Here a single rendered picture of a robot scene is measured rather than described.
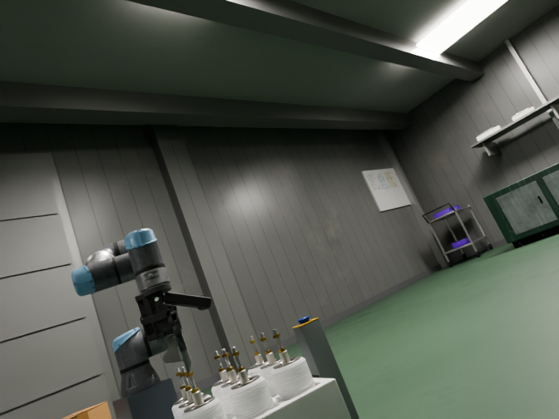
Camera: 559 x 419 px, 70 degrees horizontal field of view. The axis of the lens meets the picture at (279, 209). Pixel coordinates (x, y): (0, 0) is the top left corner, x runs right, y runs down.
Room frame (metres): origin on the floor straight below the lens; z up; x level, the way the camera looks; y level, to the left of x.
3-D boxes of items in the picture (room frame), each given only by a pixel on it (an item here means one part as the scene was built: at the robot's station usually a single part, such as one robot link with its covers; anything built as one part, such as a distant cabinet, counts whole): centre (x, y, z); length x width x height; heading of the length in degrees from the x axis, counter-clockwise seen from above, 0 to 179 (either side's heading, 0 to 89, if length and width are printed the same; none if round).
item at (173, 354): (0.97, 0.36, 0.38); 0.06 x 0.03 x 0.09; 107
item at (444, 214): (6.42, -2.44, 0.44); 0.93 x 0.54 x 0.88; 136
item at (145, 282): (0.98, 0.36, 0.56); 0.08 x 0.08 x 0.05
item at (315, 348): (1.34, 0.06, 0.16); 0.07 x 0.07 x 0.31; 26
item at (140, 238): (0.99, 0.36, 0.64); 0.09 x 0.08 x 0.11; 22
